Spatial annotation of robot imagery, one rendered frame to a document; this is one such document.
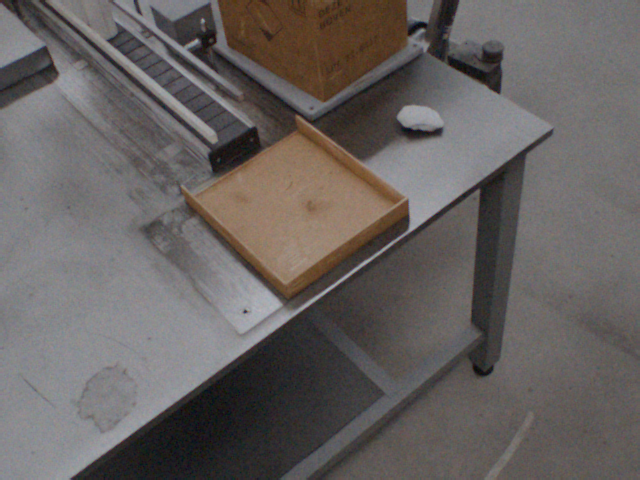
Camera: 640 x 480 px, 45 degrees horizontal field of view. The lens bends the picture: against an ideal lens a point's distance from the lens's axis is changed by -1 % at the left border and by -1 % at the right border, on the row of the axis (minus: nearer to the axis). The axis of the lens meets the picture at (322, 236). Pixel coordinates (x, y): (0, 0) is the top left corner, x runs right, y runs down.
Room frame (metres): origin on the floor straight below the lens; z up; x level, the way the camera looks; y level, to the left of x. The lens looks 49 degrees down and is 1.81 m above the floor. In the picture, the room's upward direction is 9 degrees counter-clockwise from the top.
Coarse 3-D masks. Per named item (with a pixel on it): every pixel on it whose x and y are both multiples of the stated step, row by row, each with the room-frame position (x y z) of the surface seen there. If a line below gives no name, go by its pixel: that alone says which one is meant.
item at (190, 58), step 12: (108, 0) 1.50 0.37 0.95; (120, 0) 1.48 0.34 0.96; (132, 12) 1.42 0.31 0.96; (144, 24) 1.37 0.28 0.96; (156, 36) 1.34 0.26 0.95; (180, 48) 1.27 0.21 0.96; (192, 60) 1.23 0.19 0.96; (204, 72) 1.19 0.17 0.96; (216, 72) 1.18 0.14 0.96; (216, 84) 1.16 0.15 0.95; (228, 84) 1.14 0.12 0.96; (240, 96) 1.10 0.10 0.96
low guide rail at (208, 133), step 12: (48, 0) 1.62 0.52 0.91; (60, 12) 1.57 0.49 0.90; (84, 24) 1.49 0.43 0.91; (96, 36) 1.43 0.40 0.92; (108, 48) 1.38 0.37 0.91; (120, 60) 1.34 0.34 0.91; (132, 72) 1.30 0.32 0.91; (144, 84) 1.26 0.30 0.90; (156, 84) 1.24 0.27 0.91; (168, 96) 1.19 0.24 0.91; (180, 108) 1.15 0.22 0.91; (192, 120) 1.11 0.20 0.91; (204, 132) 1.08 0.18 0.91
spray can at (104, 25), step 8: (88, 0) 1.46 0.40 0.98; (96, 0) 1.46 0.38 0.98; (104, 0) 1.47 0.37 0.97; (88, 8) 1.46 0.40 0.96; (96, 8) 1.46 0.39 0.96; (104, 8) 1.47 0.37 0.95; (88, 16) 1.47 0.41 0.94; (96, 16) 1.46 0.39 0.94; (104, 16) 1.46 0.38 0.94; (112, 16) 1.49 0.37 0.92; (96, 24) 1.46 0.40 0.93; (104, 24) 1.46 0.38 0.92; (112, 24) 1.47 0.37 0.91; (96, 32) 1.46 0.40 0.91; (104, 32) 1.46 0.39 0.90; (112, 32) 1.47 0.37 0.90
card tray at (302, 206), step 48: (288, 144) 1.10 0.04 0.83; (336, 144) 1.04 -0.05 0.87; (240, 192) 1.00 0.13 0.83; (288, 192) 0.98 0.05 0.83; (336, 192) 0.96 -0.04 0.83; (384, 192) 0.93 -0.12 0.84; (240, 240) 0.85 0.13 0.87; (288, 240) 0.87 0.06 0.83; (336, 240) 0.85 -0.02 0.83; (288, 288) 0.75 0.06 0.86
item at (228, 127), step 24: (72, 24) 1.55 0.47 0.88; (120, 24) 1.52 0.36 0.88; (96, 48) 1.44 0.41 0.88; (120, 48) 1.43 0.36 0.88; (144, 48) 1.41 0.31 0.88; (144, 72) 1.33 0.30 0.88; (168, 72) 1.32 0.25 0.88; (192, 96) 1.23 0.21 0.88; (216, 120) 1.15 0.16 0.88; (240, 120) 1.13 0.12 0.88; (216, 144) 1.08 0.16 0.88
